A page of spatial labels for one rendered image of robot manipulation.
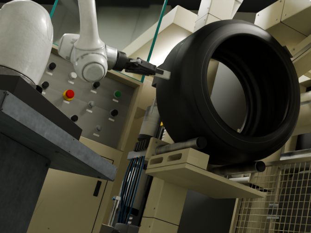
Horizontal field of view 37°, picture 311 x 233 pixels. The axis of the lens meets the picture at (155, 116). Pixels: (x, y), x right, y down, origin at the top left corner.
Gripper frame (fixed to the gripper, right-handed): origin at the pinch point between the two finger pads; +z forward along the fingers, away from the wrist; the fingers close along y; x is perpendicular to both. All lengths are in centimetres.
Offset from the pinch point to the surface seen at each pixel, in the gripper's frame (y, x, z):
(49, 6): 500, -248, 20
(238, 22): -11.2, -26.6, 25.8
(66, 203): 50, 53, -15
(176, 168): -3.6, 36.5, 9.6
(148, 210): 34, 51, 18
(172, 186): 26, 40, 24
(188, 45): -7.9, -11.1, 5.9
